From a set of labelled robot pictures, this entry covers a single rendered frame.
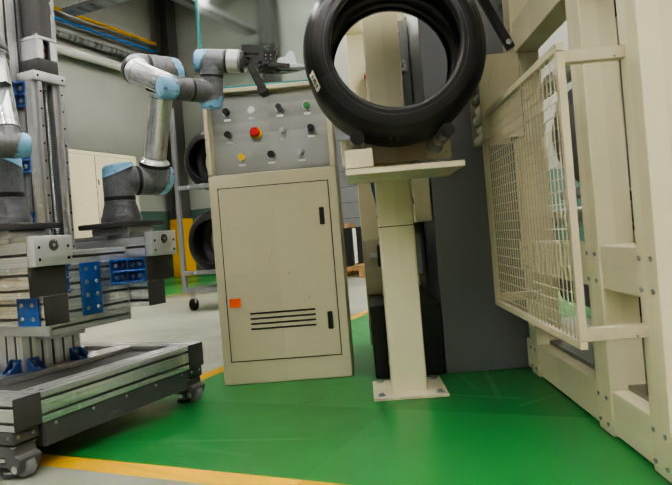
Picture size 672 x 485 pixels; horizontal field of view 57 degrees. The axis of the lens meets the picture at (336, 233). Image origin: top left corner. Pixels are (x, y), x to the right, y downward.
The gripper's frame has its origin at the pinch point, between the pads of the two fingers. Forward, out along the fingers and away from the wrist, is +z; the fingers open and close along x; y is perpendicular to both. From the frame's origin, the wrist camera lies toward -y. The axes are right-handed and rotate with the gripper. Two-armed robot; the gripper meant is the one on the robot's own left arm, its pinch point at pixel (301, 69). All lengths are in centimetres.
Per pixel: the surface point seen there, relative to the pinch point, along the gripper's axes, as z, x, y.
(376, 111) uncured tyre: 24.7, -12.2, -15.7
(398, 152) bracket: 33.8, 24.0, -23.1
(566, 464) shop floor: 73, -48, -108
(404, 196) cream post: 37, 27, -39
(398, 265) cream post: 35, 27, -64
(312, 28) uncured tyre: 4.1, -10.8, 9.8
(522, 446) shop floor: 66, -34, -109
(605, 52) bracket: 75, -59, -11
